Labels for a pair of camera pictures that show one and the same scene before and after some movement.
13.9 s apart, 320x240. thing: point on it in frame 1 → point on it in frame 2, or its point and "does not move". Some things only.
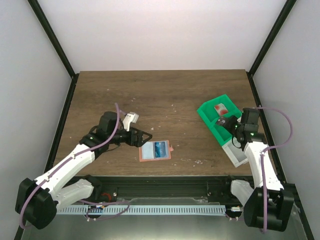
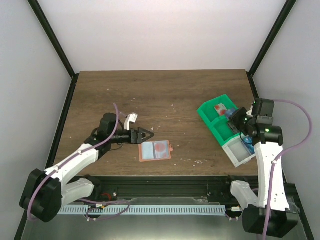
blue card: (160, 151) → (229, 112)
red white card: (221, 109) does not move
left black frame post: (57, 45) does not move
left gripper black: (133, 137) does not move
